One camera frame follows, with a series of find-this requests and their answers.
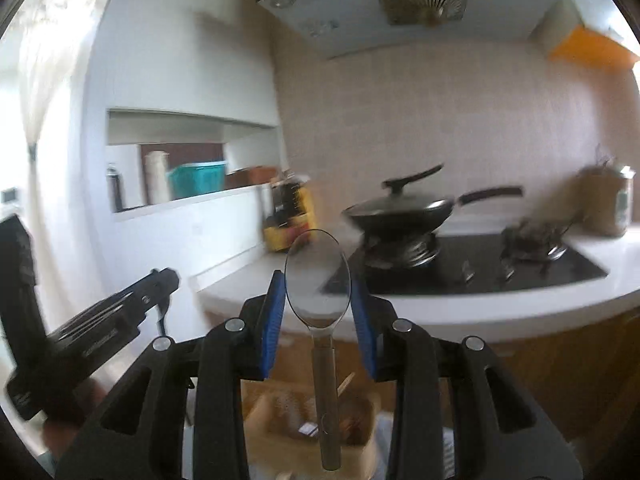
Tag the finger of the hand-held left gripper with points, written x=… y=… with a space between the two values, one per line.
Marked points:
x=155 y=287

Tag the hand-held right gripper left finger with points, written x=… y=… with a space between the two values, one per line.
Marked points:
x=270 y=330

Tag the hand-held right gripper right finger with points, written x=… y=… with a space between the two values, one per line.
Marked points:
x=362 y=330

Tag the beige plastic utensil basket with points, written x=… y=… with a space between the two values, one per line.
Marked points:
x=280 y=415

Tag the wooden chopstick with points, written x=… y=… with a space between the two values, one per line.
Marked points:
x=346 y=385

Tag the white kitchen countertop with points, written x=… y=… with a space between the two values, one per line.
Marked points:
x=450 y=315

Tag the slim dark sauce bottle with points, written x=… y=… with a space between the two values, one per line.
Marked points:
x=275 y=230

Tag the black gas stove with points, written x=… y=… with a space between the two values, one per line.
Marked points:
x=450 y=270

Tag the dark metal bottle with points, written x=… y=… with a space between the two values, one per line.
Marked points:
x=115 y=187

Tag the white thermos bottle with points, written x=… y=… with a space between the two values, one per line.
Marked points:
x=157 y=177

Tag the teal plastic basket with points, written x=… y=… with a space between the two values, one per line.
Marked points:
x=197 y=180

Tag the black wok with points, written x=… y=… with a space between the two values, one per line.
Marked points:
x=400 y=215

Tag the wide dark sauce bottle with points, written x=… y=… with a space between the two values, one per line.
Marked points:
x=305 y=210

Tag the brown box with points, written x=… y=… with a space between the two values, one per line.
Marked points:
x=250 y=177

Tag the white curtain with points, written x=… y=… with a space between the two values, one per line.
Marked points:
x=45 y=110

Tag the beige rice cooker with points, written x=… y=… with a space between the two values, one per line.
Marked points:
x=600 y=200

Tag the white range hood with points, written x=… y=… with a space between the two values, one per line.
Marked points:
x=350 y=20

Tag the orange wall cabinet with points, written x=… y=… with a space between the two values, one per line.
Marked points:
x=590 y=47

